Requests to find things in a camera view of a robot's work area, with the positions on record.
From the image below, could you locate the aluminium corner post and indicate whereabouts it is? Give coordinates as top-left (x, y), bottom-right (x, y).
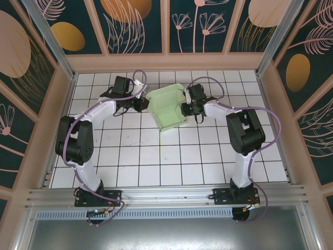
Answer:
top-left (21, 0), bottom-right (79, 80)
top-left (254, 0), bottom-right (312, 77)

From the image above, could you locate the slotted grey cable duct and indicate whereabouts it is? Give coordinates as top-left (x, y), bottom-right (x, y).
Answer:
top-left (35, 207), bottom-right (234, 220)

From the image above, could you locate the aluminium frame rail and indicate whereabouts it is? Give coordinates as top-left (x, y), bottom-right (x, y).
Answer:
top-left (24, 184), bottom-right (310, 209)

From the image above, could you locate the wall panel with orange oval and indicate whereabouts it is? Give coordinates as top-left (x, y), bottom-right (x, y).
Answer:
top-left (274, 0), bottom-right (333, 113)

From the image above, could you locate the grey metal shelf sheet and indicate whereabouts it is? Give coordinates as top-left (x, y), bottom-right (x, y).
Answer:
top-left (25, 205), bottom-right (308, 250)

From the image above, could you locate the wall panel with large pink oval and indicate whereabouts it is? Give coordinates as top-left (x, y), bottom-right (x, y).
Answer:
top-left (0, 0), bottom-right (57, 116)

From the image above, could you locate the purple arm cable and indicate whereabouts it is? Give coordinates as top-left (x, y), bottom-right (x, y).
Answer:
top-left (63, 69), bottom-right (149, 228)
top-left (186, 76), bottom-right (283, 224)

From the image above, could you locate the pale green paper box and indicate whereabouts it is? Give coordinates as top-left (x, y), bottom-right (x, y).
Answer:
top-left (145, 82), bottom-right (188, 133)

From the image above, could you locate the wall panel with small pink flower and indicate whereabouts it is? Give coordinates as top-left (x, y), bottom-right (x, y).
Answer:
top-left (0, 80), bottom-right (37, 189)

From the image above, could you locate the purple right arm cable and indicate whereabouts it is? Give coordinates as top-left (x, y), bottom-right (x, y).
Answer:
top-left (186, 76), bottom-right (283, 224)

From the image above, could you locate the wall panel with orange circle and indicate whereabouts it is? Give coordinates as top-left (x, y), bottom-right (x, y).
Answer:
top-left (93, 0), bottom-right (163, 55)

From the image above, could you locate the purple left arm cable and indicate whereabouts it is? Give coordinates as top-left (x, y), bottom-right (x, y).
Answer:
top-left (63, 69), bottom-right (149, 228)

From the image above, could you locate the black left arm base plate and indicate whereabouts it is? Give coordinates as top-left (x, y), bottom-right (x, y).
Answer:
top-left (74, 187), bottom-right (123, 208)

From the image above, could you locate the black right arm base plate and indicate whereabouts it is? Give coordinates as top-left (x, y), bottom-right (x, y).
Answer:
top-left (212, 185), bottom-right (261, 206)

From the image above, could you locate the wall panel with pink flowers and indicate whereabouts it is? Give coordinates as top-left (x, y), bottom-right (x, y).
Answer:
top-left (169, 0), bottom-right (226, 53)

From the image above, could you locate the wall panel with golden feather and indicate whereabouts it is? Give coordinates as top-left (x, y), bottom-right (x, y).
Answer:
top-left (228, 0), bottom-right (294, 53)

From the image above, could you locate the wall panel with pink leaves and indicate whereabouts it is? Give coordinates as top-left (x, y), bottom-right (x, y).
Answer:
top-left (296, 85), bottom-right (333, 186)

